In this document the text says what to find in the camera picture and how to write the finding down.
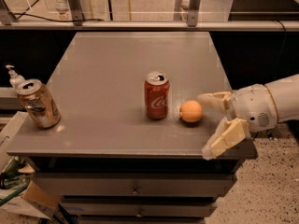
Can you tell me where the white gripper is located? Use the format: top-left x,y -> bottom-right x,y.
197,84 -> 278,161

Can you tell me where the orange fruit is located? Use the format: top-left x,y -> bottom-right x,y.
179,101 -> 203,123

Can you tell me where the red coke can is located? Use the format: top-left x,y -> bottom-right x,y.
144,72 -> 170,119

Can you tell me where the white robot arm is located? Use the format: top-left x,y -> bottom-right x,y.
198,75 -> 299,160

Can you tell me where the gold soda can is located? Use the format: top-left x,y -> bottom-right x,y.
17,79 -> 61,129

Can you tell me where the grey drawer cabinet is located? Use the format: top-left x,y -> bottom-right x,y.
9,32 -> 257,224

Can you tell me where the white cardboard box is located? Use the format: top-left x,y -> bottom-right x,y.
0,112 -> 58,219

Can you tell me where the white pump dispenser bottle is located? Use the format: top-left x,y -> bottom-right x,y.
6,64 -> 25,89

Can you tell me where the green bottle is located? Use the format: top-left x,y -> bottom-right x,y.
0,157 -> 24,189

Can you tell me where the metal railing frame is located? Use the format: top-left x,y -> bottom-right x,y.
0,0 -> 299,32

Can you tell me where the black cable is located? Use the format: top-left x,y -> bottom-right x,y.
8,0 -> 106,23

